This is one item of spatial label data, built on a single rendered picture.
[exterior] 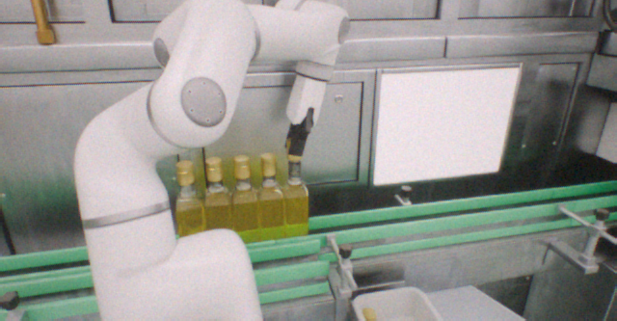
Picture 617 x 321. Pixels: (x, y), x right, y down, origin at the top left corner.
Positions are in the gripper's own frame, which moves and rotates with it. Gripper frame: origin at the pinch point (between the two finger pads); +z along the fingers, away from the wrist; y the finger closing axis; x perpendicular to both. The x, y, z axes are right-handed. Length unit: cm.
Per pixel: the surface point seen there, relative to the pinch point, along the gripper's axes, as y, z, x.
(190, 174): 1.4, 10.2, -20.5
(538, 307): -10, 49, 108
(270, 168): 1.5, 6.0, -4.4
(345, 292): 16.0, 25.5, 14.4
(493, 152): -12, -4, 63
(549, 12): -17, -45, 65
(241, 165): 1.4, 6.4, -10.7
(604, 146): -13, -13, 104
